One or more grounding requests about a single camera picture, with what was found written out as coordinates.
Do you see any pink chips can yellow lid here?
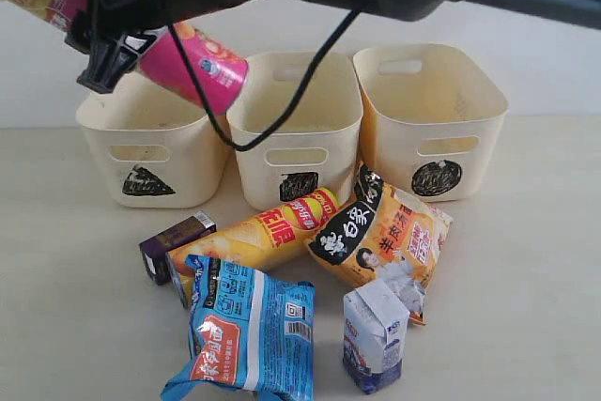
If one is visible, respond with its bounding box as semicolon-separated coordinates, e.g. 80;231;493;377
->
0;0;250;116

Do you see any blue noodle snack bag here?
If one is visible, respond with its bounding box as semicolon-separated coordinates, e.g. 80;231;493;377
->
161;254;316;400

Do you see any orange noodle snack bag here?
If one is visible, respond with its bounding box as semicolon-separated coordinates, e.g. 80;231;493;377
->
305;162;453;325

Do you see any cream bin with triangle mark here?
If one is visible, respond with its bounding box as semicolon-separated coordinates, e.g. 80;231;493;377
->
76;73;229;208

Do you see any dark purple small box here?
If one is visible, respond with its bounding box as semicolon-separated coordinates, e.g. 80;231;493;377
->
138;210;217;285

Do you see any cream bin with square mark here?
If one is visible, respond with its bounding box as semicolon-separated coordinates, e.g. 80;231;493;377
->
226;52;363;210

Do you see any cream bin with circle mark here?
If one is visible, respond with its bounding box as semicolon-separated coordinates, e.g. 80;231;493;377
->
352;43;509;202

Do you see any white blue milk carton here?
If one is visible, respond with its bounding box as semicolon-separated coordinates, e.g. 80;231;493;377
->
343;279;409;394

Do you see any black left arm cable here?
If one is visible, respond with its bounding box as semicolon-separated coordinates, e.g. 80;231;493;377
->
168;6;367;152

